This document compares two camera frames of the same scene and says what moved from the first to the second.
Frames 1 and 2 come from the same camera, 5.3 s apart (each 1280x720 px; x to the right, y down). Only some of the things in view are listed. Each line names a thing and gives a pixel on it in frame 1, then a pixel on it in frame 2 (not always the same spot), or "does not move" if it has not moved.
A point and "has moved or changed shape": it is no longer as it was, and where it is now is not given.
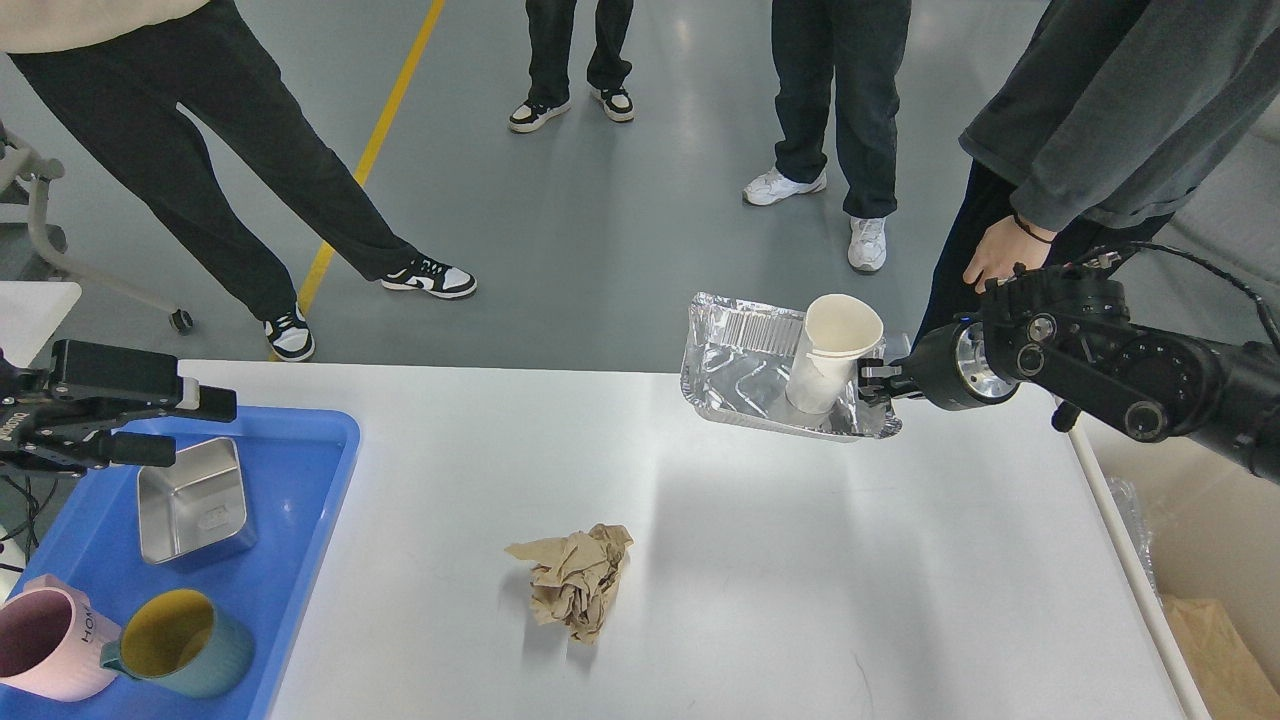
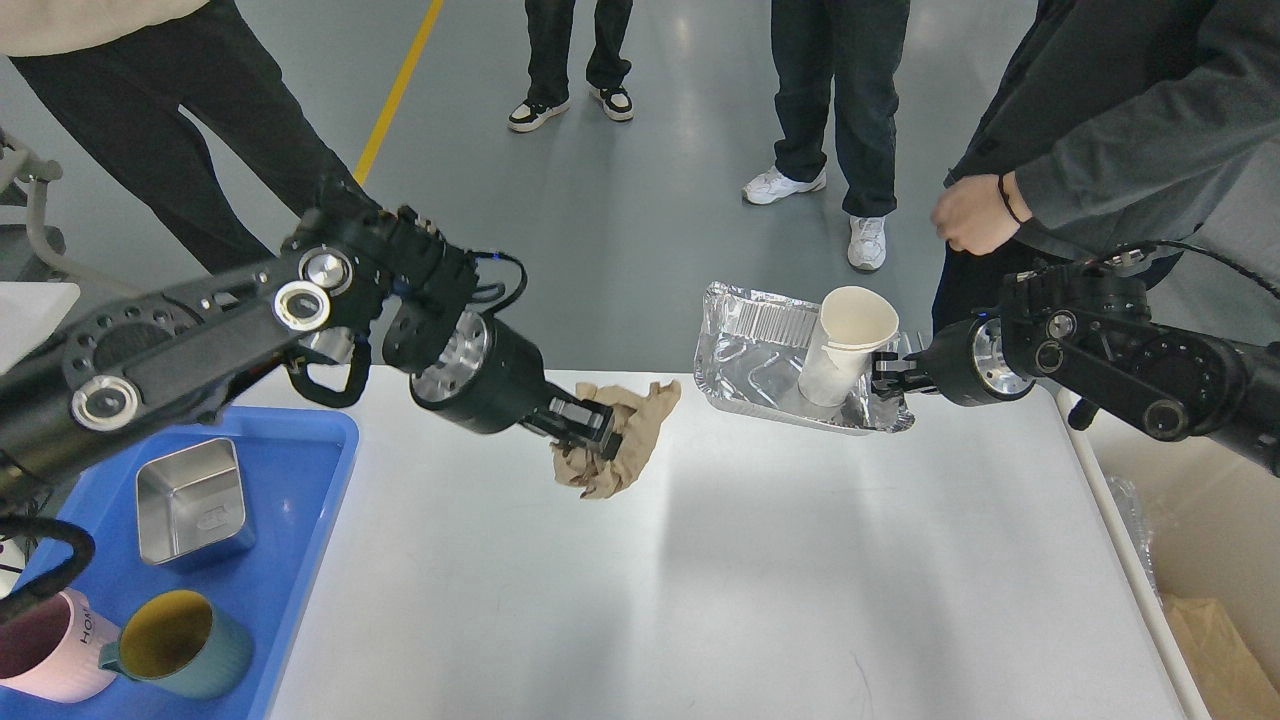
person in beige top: (128, 68) does not move
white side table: (31, 313) does not move
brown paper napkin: (574, 578) -> (638, 419)
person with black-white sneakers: (550, 30) does not move
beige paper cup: (838, 331) has moved or changed shape
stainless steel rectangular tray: (194, 510) does not move
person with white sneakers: (860, 44) does not move
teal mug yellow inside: (175, 639) does not move
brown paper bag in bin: (1232, 682) does not move
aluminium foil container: (739, 359) has moved or changed shape
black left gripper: (31, 429) -> (493, 378)
